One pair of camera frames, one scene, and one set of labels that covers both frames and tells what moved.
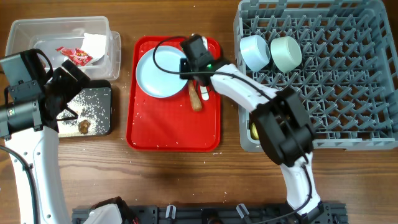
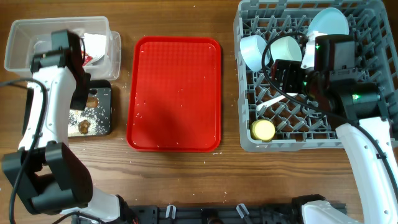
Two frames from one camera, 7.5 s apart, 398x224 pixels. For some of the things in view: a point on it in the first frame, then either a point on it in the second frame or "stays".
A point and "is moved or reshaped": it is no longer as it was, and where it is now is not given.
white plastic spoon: (204, 93) is moved or reshaped
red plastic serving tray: (171, 124) stays
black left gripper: (73, 85) -> (79, 102)
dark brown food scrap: (83, 126) stays
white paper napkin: (94, 45) stays
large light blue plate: (155, 82) -> (330, 21)
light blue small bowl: (255, 51) stays
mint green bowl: (286, 52) stays
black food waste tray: (93, 105) stays
